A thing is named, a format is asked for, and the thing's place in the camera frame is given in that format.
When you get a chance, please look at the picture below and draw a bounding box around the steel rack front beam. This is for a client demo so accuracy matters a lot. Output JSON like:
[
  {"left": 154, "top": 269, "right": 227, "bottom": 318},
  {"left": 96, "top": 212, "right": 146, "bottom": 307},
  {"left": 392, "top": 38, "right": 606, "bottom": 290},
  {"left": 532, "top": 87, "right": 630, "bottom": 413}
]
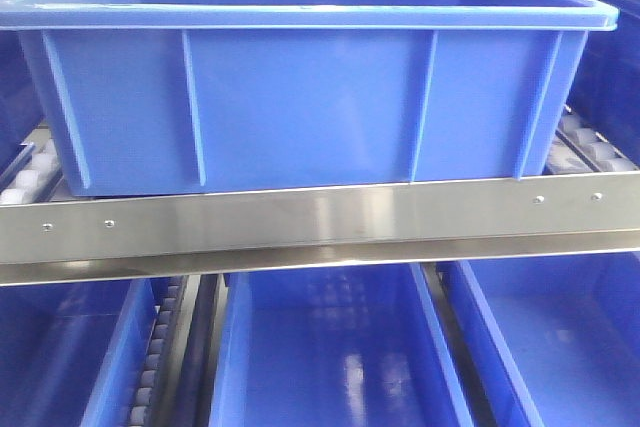
[{"left": 1, "top": 172, "right": 639, "bottom": 285}]

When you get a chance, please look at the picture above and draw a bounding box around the lower blue plastic bin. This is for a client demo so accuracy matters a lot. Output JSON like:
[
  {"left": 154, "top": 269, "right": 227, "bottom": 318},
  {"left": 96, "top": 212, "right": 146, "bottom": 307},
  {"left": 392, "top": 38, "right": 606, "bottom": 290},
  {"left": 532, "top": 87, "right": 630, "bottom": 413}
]
[{"left": 209, "top": 264, "right": 473, "bottom": 426}]

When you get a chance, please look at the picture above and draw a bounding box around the large blue plastic bin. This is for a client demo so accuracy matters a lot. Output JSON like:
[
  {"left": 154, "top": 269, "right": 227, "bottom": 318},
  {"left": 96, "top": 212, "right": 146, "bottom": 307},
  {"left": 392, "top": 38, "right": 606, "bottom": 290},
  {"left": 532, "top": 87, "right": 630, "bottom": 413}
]
[{"left": 1, "top": 0, "right": 618, "bottom": 197}]

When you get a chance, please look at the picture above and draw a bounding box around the upper right roller track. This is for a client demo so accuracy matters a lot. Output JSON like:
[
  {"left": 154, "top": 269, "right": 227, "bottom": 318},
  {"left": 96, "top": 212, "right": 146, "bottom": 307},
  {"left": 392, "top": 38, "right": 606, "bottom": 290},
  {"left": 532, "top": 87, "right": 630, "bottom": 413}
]
[{"left": 543, "top": 105, "right": 639, "bottom": 175}]

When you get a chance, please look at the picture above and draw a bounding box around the lower shelf roller track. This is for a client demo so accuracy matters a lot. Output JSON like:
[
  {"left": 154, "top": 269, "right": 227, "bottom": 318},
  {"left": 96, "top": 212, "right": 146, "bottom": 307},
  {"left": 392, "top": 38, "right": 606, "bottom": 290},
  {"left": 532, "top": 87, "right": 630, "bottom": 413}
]
[{"left": 125, "top": 275, "right": 220, "bottom": 426}]

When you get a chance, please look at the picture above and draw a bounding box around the lower right blue bin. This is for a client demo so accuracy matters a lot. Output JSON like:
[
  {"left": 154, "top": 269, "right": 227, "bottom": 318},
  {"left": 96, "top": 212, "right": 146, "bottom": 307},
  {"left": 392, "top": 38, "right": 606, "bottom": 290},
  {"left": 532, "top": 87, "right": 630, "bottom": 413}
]
[{"left": 437, "top": 252, "right": 639, "bottom": 426}]

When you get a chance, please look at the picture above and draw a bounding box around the upper left roller track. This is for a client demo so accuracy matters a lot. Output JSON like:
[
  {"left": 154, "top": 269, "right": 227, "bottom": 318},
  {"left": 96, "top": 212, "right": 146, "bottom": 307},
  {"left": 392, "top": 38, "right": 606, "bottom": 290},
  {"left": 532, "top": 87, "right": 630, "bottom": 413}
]
[{"left": 1, "top": 122, "right": 63, "bottom": 206}]

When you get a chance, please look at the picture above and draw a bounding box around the lower left blue bin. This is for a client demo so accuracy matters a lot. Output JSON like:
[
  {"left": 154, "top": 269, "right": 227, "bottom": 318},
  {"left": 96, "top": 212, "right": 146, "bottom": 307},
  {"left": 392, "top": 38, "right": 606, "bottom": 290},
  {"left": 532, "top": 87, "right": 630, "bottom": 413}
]
[{"left": 1, "top": 279, "right": 156, "bottom": 426}]

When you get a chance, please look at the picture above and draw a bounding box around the upper right blue bin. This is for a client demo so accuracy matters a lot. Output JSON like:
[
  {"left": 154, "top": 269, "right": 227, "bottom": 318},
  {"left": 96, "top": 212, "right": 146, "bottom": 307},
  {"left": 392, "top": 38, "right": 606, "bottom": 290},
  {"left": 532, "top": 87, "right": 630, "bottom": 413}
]
[{"left": 449, "top": 0, "right": 640, "bottom": 168}]

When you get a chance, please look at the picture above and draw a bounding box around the blue bin at far left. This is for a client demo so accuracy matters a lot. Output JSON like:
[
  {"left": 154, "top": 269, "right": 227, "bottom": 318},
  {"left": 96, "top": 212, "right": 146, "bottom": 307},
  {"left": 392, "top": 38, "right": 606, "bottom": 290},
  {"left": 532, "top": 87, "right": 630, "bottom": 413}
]
[{"left": 1, "top": 30, "right": 44, "bottom": 172}]

